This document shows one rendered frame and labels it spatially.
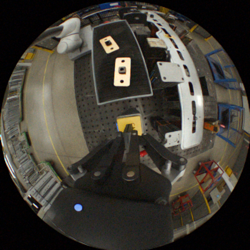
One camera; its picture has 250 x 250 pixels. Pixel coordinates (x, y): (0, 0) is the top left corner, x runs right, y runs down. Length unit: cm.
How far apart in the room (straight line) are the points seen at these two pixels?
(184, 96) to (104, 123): 61
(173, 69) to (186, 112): 23
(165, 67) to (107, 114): 56
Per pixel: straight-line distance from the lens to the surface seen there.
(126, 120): 22
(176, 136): 38
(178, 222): 732
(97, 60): 27
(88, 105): 77
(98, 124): 75
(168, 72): 31
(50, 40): 321
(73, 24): 76
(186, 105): 45
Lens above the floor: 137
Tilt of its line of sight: 74 degrees down
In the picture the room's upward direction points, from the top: 160 degrees counter-clockwise
